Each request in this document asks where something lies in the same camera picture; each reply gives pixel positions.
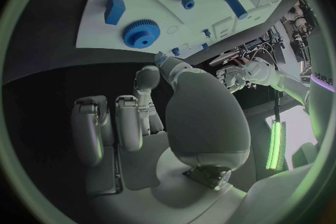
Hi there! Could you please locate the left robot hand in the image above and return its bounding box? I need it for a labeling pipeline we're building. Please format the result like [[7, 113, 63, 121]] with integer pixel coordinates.
[[216, 65, 248, 94]]

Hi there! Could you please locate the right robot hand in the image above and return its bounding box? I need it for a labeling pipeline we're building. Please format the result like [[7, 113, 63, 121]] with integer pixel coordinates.
[[70, 51, 253, 224]]

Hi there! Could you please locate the workshop desk with equipment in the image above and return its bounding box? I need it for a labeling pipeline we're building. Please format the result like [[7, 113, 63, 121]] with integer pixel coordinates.
[[208, 39, 287, 67]]

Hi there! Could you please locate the blue cylinder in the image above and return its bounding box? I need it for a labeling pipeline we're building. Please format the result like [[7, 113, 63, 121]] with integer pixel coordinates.
[[224, 0, 249, 20]]

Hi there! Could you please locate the glowing light bar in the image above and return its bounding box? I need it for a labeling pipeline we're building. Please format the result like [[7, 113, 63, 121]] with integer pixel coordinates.
[[264, 120, 287, 171]]

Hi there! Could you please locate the blue gear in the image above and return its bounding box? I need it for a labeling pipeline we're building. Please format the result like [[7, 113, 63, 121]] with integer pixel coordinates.
[[122, 19, 161, 49]]

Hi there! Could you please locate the blue block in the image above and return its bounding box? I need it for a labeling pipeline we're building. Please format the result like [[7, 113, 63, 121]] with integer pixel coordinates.
[[104, 0, 126, 26]]

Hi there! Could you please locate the white cable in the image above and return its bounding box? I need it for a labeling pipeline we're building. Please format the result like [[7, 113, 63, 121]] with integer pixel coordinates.
[[250, 47, 279, 71], [258, 41, 276, 54]]

